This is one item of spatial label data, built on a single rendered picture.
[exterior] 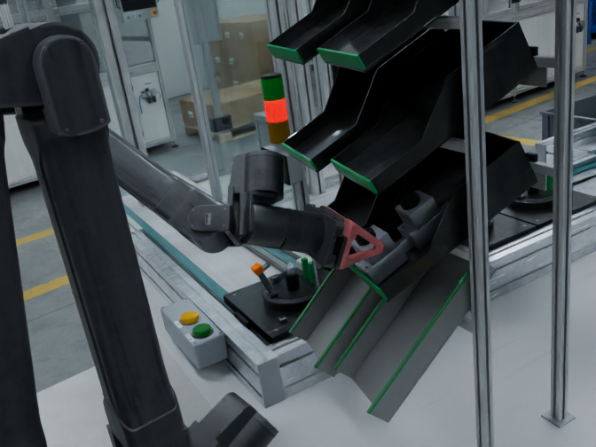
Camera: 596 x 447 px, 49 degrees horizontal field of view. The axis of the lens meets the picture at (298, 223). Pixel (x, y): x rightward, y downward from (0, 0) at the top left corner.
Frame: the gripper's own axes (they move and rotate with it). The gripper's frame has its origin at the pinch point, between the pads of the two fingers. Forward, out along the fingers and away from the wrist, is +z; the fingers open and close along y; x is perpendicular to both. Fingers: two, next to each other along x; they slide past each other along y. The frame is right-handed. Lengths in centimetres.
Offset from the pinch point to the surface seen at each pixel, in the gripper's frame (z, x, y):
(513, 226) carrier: 66, 0, 42
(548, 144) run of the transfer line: 116, -22, 90
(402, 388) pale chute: 8.4, 19.7, -6.4
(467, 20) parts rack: -2.1, -31.4, -10.4
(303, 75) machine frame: 38, -24, 126
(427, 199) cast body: 5.8, -8.1, -2.5
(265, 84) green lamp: 1, -18, 61
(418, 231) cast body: 5.8, -3.4, -2.5
